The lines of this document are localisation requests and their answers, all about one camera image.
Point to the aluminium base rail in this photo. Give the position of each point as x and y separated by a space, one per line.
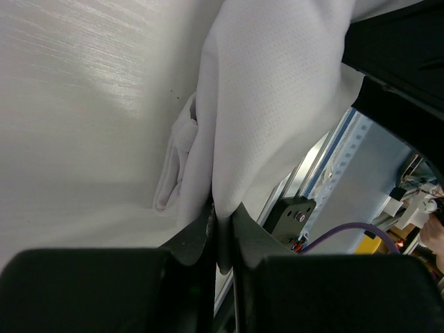
287 187

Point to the white slotted cable duct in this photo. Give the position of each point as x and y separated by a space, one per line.
341 146

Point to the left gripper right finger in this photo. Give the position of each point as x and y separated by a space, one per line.
278 290

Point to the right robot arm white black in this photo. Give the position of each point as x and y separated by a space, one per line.
401 55

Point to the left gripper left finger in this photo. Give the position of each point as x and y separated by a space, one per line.
166 289

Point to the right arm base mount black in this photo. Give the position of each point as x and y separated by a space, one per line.
287 220

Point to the white t shirt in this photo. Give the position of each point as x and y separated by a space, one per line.
271 83

